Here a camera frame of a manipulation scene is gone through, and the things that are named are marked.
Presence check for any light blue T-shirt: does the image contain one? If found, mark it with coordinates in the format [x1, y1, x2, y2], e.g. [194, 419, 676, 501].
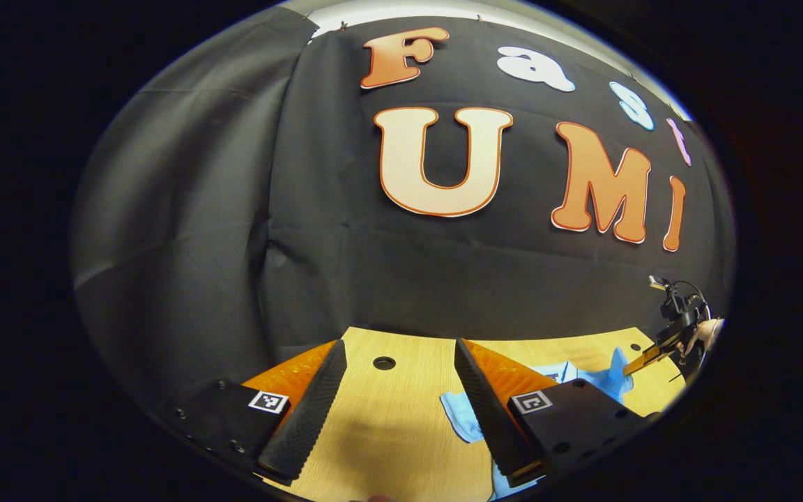
[440, 347, 636, 500]

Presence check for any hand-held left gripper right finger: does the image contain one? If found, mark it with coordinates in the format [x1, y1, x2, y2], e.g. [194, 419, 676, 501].
[454, 338, 661, 489]

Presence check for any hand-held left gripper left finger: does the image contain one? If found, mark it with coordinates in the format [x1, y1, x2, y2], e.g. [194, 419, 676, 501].
[165, 340, 348, 487]

